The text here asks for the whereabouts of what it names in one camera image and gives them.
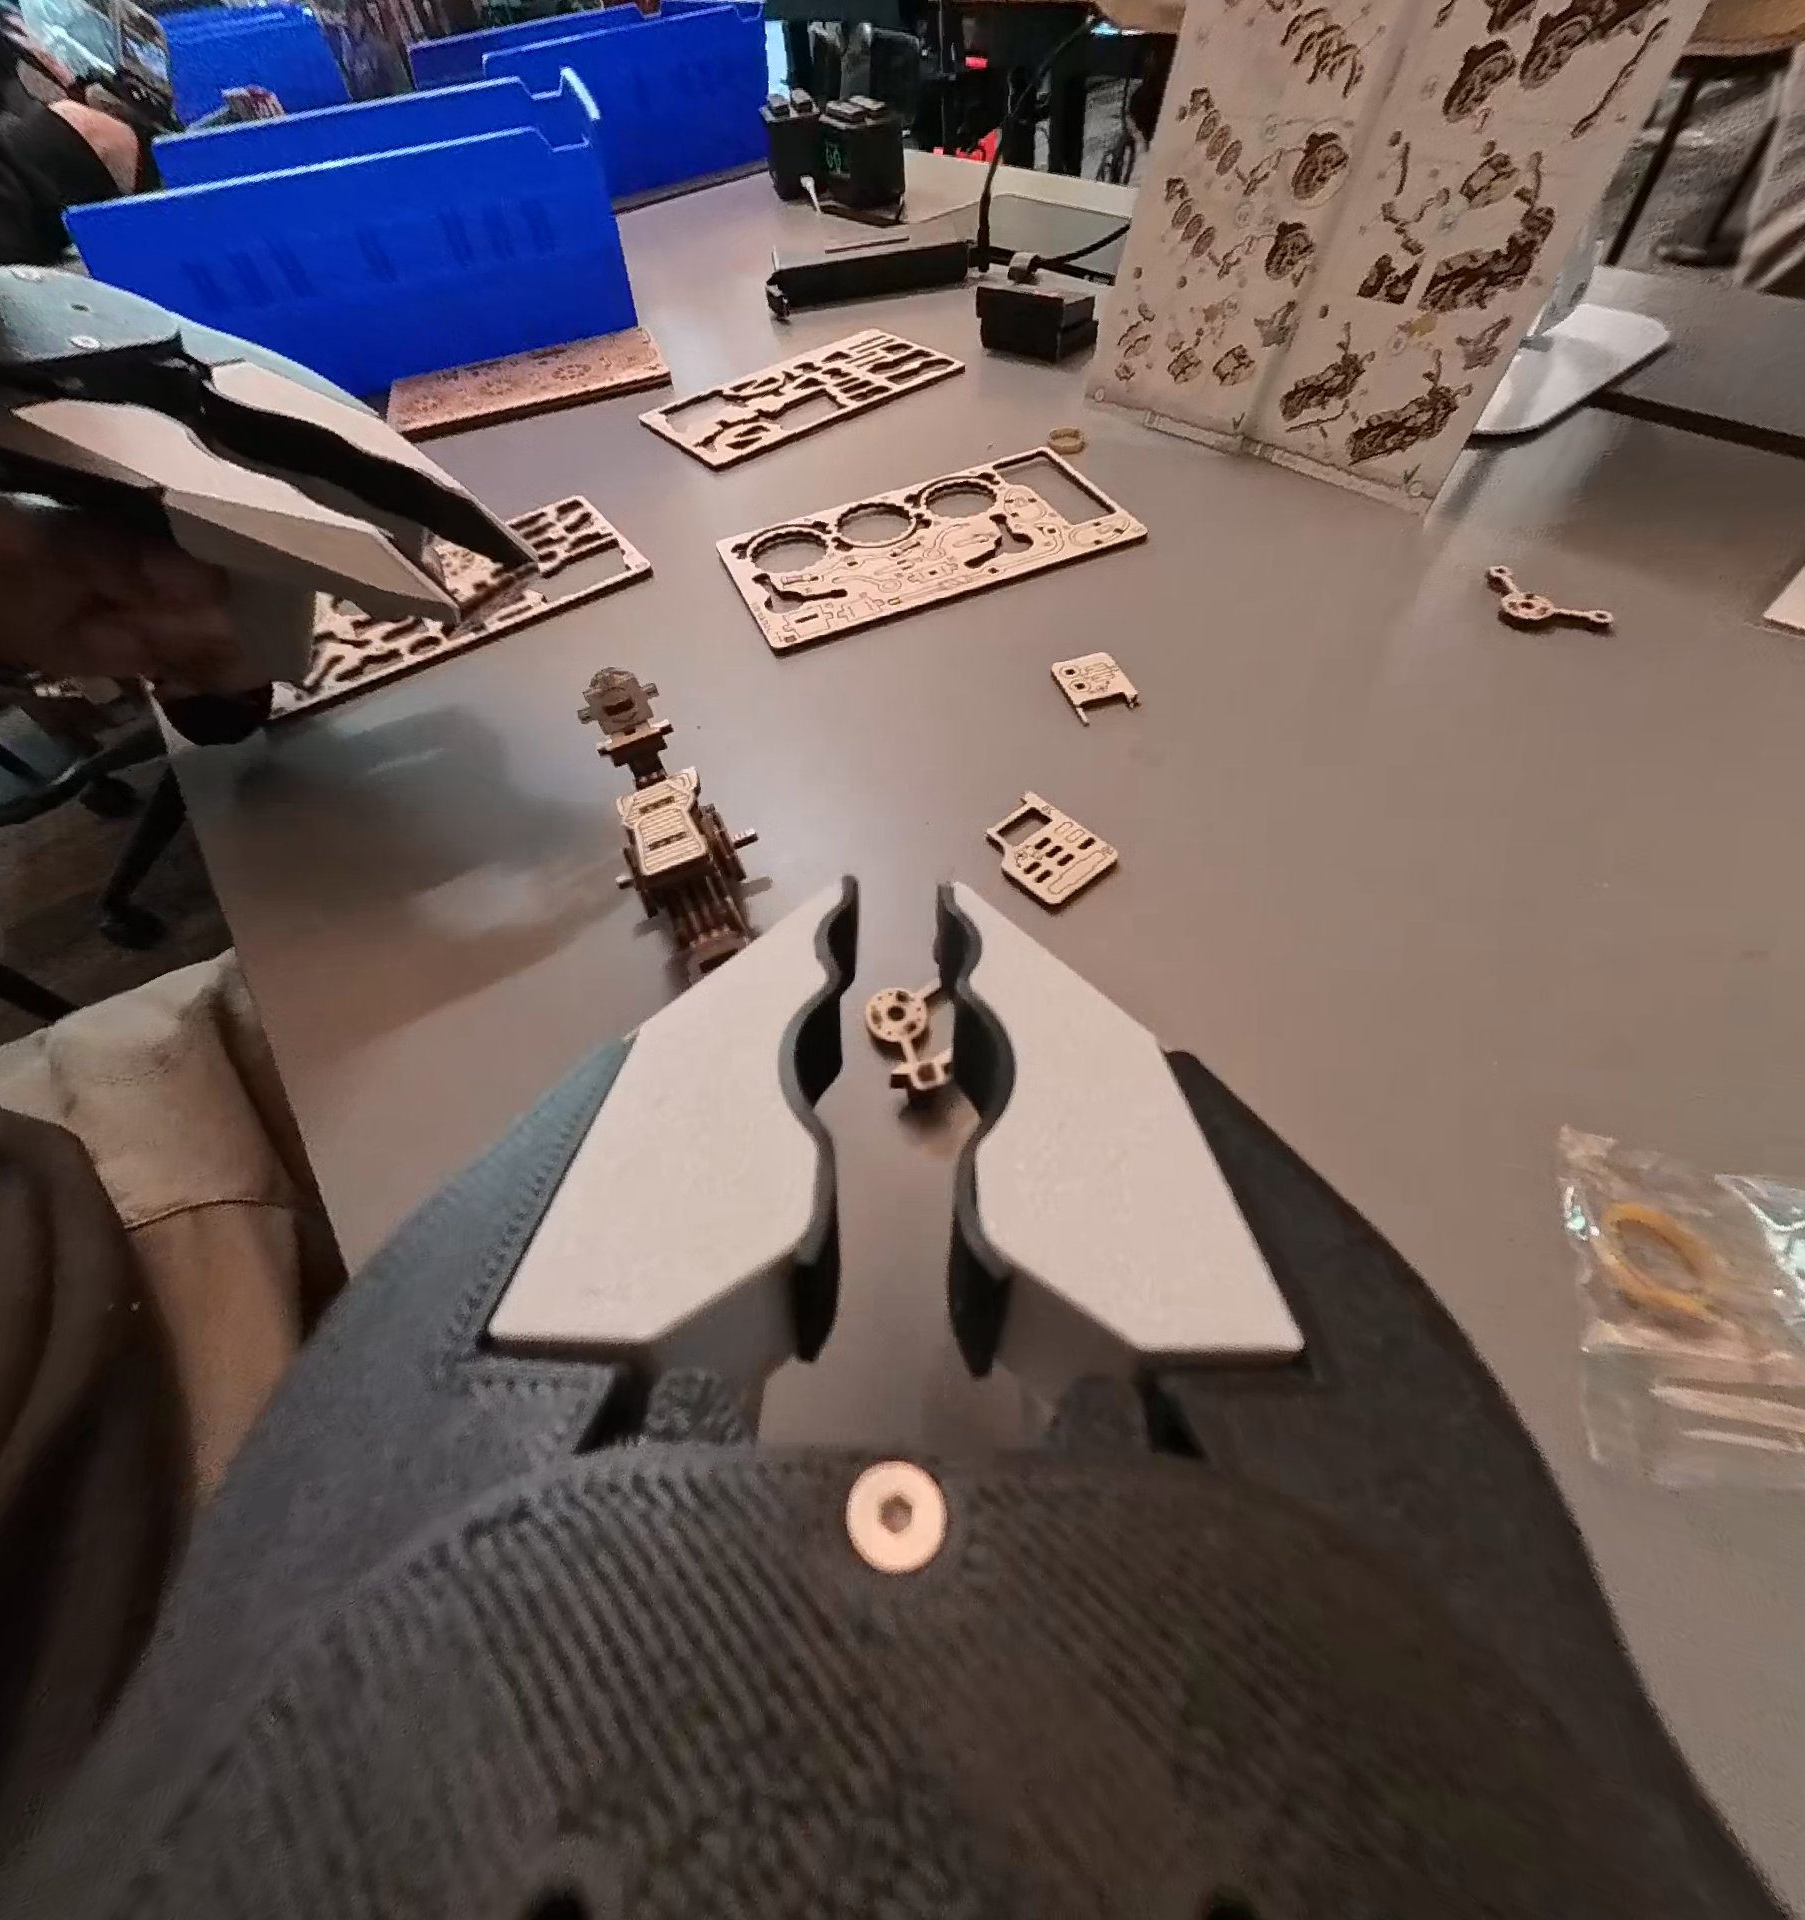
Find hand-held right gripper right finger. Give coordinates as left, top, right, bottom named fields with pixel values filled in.
left=938, top=878, right=1312, bottom=1419

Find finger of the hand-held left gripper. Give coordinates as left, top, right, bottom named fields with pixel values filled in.
left=0, top=393, right=465, bottom=624
left=164, top=328, right=540, bottom=574

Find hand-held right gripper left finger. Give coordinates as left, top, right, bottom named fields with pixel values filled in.
left=486, top=875, right=863, bottom=1376

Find curved wooden disc piece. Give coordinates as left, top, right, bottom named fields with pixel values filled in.
left=863, top=978, right=958, bottom=1100

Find wooden gear sheet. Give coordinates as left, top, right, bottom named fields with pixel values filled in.
left=268, top=497, right=653, bottom=728

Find grey desk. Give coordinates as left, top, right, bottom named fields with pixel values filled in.
left=164, top=141, right=1805, bottom=1920

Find person's left hand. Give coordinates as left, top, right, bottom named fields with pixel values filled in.
left=0, top=477, right=244, bottom=710

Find blue bin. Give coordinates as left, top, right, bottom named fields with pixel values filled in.
left=406, top=13, right=651, bottom=81
left=152, top=65, right=604, bottom=188
left=158, top=0, right=353, bottom=124
left=67, top=124, right=644, bottom=400
left=486, top=8, right=775, bottom=211

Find dark brown engraved board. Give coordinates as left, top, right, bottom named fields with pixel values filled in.
left=389, top=322, right=672, bottom=441

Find black office chair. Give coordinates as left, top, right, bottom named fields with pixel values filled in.
left=0, top=705, right=191, bottom=1024

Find assembled wooden model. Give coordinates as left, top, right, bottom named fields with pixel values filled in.
left=571, top=662, right=764, bottom=984

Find slotted wooden piece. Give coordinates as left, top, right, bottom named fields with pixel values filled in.
left=986, top=794, right=1122, bottom=911

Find wooden sheet with small cutouts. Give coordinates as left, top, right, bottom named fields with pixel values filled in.
left=635, top=322, right=970, bottom=474

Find yellow rubber band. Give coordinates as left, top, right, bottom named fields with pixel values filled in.
left=1594, top=1202, right=1728, bottom=1327

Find person's beige trousers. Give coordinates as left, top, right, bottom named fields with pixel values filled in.
left=0, top=948, right=350, bottom=1503

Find small wooden plate with pins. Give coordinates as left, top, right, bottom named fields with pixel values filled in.
left=1050, top=651, right=1147, bottom=728

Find black battery charger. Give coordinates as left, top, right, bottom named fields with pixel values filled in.
left=762, top=90, right=834, bottom=207

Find long black bar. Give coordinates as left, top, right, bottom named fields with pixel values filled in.
left=764, top=231, right=974, bottom=320

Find black charger with green display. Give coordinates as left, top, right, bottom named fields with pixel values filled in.
left=811, top=97, right=909, bottom=231

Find wooden sheet with round holes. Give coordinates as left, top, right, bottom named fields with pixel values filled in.
left=714, top=441, right=1148, bottom=653

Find clear plastic bag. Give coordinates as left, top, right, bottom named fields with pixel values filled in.
left=1552, top=1124, right=1805, bottom=1493

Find person's olive shirt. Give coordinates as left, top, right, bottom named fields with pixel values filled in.
left=0, top=1111, right=308, bottom=1920

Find wooden lever piece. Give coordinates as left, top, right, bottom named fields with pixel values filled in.
left=1485, top=559, right=1617, bottom=632

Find black box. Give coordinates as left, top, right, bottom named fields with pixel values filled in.
left=974, top=276, right=1101, bottom=359

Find printed instruction sheet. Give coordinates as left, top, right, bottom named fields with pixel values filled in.
left=1084, top=0, right=1716, bottom=521

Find white stand base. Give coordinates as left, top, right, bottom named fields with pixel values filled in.
left=1473, top=241, right=1669, bottom=437

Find black cable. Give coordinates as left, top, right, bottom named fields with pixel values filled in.
left=970, top=18, right=1147, bottom=289

